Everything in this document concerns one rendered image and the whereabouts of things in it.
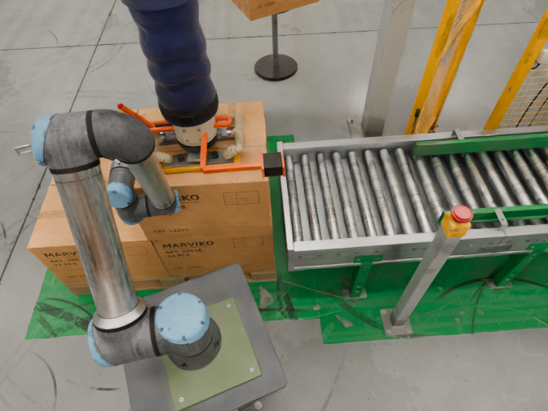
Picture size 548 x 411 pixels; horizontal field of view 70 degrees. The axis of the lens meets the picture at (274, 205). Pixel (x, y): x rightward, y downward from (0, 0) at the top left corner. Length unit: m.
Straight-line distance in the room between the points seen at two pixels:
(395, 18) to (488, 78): 1.67
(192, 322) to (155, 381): 0.35
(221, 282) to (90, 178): 0.72
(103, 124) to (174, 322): 0.58
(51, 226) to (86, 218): 1.18
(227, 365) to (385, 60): 2.06
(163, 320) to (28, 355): 1.50
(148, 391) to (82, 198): 0.72
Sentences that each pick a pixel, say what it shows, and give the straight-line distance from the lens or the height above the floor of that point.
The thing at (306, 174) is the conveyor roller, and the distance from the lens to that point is 2.12.
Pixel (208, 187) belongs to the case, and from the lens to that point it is 1.61.
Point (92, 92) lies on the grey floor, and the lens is 3.98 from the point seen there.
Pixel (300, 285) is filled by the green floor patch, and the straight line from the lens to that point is 2.36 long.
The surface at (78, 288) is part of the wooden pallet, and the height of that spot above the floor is 0.09.
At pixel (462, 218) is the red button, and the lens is 1.46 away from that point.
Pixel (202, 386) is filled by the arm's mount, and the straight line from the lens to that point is 1.42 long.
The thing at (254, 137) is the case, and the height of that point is 0.94.
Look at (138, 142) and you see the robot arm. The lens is 1.03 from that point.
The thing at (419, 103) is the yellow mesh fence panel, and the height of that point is 0.76.
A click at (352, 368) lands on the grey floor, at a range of 2.23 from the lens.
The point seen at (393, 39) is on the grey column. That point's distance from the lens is 2.68.
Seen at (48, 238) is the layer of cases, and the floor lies 0.54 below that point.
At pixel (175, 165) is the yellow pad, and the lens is 1.65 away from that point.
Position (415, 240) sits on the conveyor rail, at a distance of 1.90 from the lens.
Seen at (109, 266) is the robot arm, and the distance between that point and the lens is 1.14.
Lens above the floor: 2.14
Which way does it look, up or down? 53 degrees down
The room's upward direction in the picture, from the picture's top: 3 degrees counter-clockwise
